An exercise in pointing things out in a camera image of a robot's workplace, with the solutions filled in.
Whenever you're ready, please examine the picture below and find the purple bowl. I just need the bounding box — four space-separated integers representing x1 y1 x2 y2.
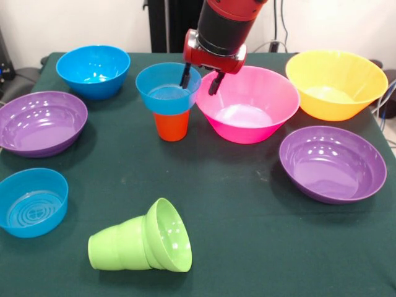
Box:
278 125 387 205
0 90 88 158

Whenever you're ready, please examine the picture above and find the green cup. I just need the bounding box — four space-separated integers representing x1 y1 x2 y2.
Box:
87 215 150 272

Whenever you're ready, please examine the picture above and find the yellow-orange bowl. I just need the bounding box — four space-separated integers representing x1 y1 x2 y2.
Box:
285 49 389 122

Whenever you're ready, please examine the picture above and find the pink bowl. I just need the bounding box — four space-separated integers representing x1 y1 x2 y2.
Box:
194 66 301 145

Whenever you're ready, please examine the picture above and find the orange cup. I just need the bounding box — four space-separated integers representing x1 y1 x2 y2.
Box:
153 108 191 142

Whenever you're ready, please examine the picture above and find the black plug with grey cable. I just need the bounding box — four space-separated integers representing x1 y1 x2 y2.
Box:
253 39 287 53

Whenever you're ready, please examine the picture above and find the black rounded seat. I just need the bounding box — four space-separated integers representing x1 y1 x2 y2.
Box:
6 66 41 103

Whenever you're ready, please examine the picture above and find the light blue cable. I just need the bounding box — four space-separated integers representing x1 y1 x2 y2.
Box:
369 79 396 120

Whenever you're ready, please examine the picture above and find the black equipment rack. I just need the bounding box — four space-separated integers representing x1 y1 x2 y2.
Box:
0 29 15 93

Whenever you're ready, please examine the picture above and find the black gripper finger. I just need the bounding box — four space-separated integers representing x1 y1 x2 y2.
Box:
179 62 193 90
208 70 226 97

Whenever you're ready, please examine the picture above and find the deep smooth blue bowl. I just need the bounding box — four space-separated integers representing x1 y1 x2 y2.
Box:
55 45 131 100

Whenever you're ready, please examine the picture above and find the blue bowl with ringed bottom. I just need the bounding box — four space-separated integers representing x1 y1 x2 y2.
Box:
135 62 202 116
0 168 69 239

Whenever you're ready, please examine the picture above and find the small green bowl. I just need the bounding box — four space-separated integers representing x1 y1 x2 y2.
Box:
142 197 193 273

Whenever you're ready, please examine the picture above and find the dark green tablecloth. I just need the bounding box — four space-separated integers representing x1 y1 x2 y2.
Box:
0 51 396 297

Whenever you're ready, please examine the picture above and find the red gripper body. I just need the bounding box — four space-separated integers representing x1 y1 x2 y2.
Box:
182 28 248 75

